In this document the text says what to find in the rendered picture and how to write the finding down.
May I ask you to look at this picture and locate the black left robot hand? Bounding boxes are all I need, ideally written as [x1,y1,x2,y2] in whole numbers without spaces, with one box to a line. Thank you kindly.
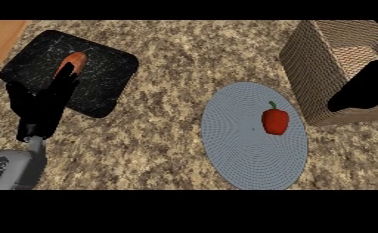
[5,62,82,143]

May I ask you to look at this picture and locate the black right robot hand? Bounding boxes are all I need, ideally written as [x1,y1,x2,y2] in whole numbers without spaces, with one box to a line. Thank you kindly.
[327,60,378,113]

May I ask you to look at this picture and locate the brown wicker basket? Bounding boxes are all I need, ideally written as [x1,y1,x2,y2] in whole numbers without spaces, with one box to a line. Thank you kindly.
[278,19,378,127]

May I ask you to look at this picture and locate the red bell pepper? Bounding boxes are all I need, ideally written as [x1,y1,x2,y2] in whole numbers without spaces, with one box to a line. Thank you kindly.
[260,100,291,136]

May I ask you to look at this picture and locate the round blue-grey placemat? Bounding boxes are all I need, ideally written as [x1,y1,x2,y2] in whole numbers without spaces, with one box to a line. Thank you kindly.
[200,81,310,191]

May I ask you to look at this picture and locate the black cutting board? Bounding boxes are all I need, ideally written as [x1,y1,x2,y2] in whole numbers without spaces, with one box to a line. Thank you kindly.
[0,29,141,119]

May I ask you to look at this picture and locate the orange carrot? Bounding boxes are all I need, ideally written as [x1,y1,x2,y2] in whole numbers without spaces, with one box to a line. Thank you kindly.
[52,51,89,79]

